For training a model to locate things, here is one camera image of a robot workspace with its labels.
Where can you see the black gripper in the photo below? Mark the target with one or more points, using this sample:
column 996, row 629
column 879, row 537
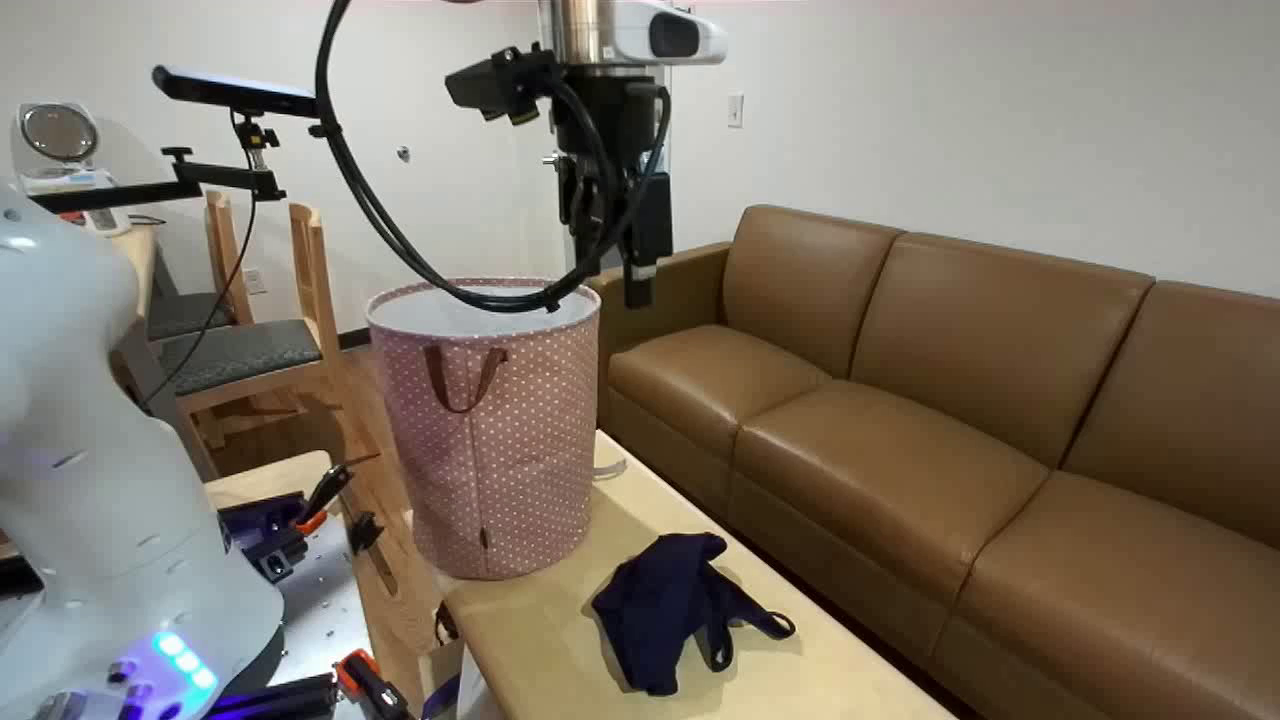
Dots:
column 615, row 146

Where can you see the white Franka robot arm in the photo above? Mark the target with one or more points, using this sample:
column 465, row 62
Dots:
column 93, row 504

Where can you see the pink patterned laundry bag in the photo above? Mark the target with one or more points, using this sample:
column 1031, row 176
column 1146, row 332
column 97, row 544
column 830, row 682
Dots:
column 522, row 440

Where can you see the navy blue garment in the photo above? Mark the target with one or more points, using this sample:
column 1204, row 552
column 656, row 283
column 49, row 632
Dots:
column 663, row 603

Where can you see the brown leather sofa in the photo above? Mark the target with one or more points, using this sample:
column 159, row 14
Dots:
column 904, row 465

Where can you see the black and orange clamp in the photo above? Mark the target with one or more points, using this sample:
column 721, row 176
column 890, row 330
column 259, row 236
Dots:
column 368, row 682
column 327, row 494

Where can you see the wooden chair with grey cushion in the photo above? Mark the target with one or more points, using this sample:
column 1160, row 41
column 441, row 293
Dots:
column 183, row 314
column 253, row 353

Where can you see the round tabletop mirror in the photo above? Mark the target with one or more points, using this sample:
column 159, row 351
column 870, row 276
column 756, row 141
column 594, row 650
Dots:
column 56, row 133

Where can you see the white wall light switch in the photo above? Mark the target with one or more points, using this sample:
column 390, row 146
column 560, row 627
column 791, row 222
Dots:
column 732, row 109

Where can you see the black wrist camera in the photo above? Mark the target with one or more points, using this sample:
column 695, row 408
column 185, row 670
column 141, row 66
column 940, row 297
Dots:
column 500, row 80

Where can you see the black bar-shaped camera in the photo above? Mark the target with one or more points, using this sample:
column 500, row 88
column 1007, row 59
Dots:
column 233, row 88

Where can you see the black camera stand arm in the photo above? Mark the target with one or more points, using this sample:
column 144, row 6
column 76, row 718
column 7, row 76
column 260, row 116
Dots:
column 202, row 172

